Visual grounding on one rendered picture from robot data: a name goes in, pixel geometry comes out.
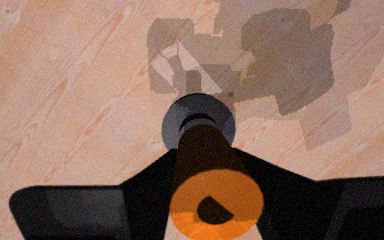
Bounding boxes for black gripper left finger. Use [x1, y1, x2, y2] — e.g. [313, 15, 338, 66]
[9, 148, 177, 240]

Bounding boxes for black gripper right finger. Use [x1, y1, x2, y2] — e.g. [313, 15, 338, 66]
[233, 148, 384, 240]

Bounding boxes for orange cylindrical knob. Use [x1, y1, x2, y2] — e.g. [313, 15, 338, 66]
[169, 124, 264, 240]

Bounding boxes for dark grey round pedestal with shaft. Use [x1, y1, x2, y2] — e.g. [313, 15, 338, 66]
[161, 93, 236, 151]

